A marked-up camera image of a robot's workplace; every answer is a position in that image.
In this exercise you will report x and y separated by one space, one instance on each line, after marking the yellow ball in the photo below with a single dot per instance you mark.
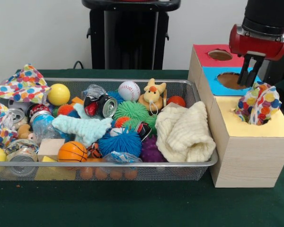
59 94

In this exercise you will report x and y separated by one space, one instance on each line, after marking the wooden box with three holes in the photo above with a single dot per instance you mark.
246 160

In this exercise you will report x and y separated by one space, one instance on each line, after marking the blue spiky puffer ball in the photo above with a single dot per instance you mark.
120 144

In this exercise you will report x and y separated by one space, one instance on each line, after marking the white toy baseball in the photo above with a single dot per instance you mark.
129 91

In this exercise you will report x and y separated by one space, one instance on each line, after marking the orange toy basketball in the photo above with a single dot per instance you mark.
72 152

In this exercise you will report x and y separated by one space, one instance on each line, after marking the green spiky puffer ball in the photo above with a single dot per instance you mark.
131 111

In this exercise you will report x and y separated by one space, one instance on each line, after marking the silver mesh bin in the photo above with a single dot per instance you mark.
109 163

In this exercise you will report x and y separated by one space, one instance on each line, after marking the dark green table cloth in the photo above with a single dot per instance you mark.
132 205

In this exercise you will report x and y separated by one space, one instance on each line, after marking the yellow plush chick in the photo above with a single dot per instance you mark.
152 94

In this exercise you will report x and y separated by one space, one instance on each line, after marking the light blue muslin cloth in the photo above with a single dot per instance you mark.
85 127

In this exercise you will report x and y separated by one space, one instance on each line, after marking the red orange ball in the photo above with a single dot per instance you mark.
177 101

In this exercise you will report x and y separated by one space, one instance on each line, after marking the cream muslin cloth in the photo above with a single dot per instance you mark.
184 132

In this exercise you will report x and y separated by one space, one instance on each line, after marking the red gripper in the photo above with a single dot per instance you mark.
258 45

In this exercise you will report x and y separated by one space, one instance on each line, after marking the polka dot cloth white backing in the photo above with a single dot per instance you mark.
262 104

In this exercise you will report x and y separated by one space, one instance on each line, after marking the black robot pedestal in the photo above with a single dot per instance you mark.
132 35

